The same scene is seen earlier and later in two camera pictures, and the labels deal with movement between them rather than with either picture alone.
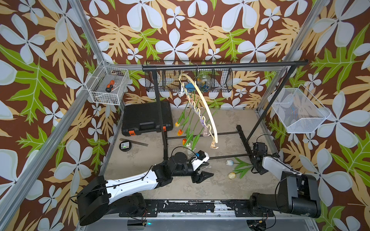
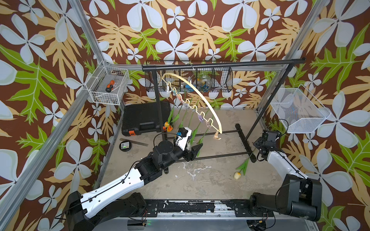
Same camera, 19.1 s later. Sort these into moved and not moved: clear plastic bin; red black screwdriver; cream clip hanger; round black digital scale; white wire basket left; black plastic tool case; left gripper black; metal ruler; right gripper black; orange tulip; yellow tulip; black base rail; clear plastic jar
Moved: left gripper black; right gripper black; yellow tulip; cream clip hanger; orange tulip
Not moved: clear plastic bin; red black screwdriver; metal ruler; black plastic tool case; black base rail; round black digital scale; clear plastic jar; white wire basket left
